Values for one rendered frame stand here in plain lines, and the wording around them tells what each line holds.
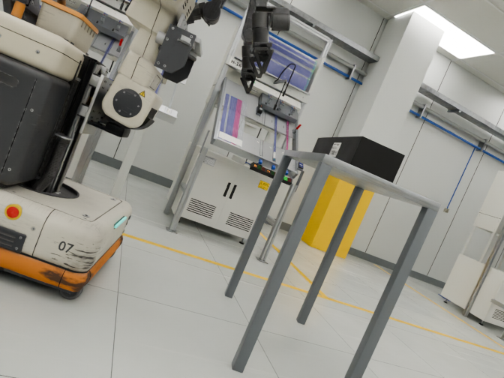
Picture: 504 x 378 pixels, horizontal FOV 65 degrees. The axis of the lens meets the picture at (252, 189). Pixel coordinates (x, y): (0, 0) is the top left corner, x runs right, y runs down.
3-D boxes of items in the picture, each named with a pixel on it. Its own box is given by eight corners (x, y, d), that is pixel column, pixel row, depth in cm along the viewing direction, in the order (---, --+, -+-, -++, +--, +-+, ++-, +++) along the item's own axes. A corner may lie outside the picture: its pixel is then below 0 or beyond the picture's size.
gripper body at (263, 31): (267, 55, 142) (267, 34, 141) (272, 48, 132) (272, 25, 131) (249, 55, 141) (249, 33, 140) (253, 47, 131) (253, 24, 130)
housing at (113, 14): (127, 41, 297) (132, 25, 287) (59, 8, 281) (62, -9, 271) (130, 35, 303) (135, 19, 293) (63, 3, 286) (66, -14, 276)
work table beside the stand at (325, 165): (232, 370, 136) (325, 153, 131) (224, 292, 205) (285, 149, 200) (347, 409, 143) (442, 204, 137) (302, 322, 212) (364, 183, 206)
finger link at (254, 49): (270, 76, 138) (270, 48, 137) (274, 72, 131) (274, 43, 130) (250, 76, 137) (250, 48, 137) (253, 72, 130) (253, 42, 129)
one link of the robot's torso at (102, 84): (65, 127, 147) (89, 64, 145) (88, 129, 175) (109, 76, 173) (135, 155, 151) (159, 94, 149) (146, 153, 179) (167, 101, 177)
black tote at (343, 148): (308, 158, 195) (318, 137, 195) (340, 172, 198) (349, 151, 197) (349, 166, 139) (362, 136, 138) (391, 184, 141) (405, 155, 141)
